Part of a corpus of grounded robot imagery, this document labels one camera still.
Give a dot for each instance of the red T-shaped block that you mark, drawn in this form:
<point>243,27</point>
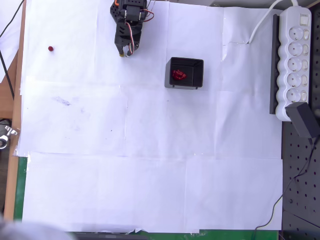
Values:
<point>50,48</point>

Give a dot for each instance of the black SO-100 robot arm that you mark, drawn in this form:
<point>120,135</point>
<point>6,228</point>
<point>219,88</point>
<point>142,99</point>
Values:
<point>132,10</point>

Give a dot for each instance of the black square bin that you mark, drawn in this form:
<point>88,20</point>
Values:
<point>198,72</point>

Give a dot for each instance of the red objects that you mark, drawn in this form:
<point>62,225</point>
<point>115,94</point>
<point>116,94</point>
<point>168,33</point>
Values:
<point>178,75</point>

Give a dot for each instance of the white taped paper cover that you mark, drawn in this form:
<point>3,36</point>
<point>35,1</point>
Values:
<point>150,150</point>

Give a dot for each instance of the loose white paper sheet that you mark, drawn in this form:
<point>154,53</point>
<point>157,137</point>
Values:
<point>10,45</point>

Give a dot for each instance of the silver metal clamp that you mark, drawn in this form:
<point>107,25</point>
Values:
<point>7,132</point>

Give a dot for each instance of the white power strip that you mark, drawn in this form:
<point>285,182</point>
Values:
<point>295,62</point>

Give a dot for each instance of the green cutting mat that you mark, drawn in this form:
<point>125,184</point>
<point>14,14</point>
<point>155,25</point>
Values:
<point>20,187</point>

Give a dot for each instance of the black power adapter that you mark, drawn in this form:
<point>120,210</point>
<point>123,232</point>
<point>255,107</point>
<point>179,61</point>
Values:
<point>302,118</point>

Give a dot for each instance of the flat black device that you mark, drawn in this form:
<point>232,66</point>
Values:
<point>112,236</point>

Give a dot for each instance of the blurred grey object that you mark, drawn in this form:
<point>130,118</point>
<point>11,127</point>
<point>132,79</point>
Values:
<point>25,230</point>

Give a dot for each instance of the black pegboard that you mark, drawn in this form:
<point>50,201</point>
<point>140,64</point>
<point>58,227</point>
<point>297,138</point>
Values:
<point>302,200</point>

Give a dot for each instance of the black shelf rail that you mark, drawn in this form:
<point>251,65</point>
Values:
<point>274,62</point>

